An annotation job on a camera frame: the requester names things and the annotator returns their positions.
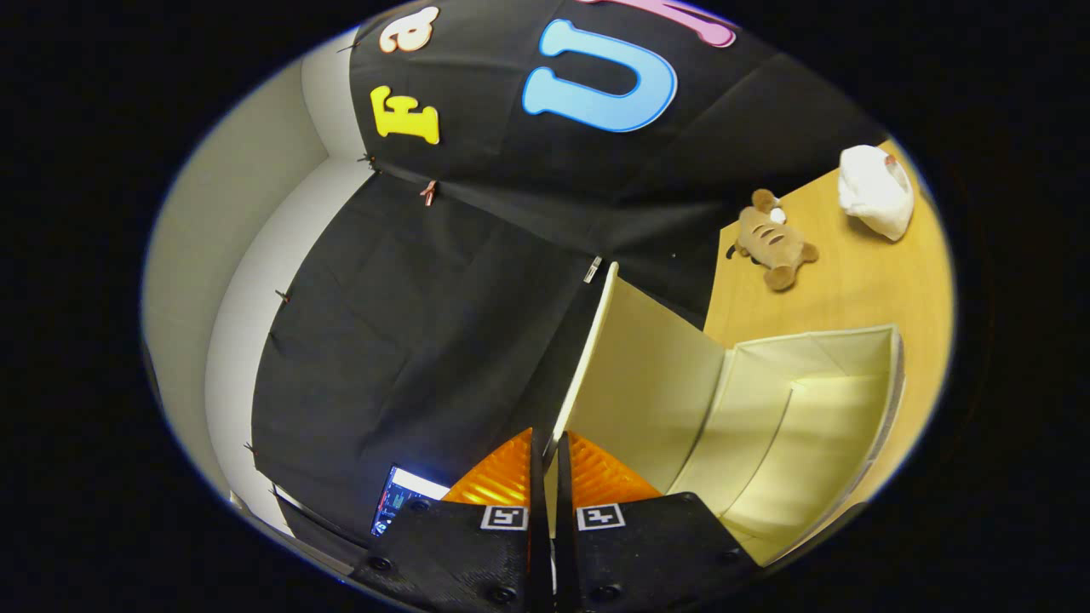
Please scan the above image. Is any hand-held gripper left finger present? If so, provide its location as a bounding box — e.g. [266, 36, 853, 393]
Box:
[347, 426, 550, 613]

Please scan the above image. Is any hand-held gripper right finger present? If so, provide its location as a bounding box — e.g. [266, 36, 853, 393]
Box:
[555, 430, 763, 613]

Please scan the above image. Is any grey fabric storage box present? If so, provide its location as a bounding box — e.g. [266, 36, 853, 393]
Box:
[545, 262, 905, 567]

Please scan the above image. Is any monitor screen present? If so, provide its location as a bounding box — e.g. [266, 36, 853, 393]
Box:
[370, 464, 450, 539]

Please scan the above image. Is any brown striped plush toy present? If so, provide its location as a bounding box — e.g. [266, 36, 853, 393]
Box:
[726, 189, 820, 293]

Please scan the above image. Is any white plush toy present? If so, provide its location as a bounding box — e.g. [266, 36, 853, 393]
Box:
[837, 145, 916, 242]

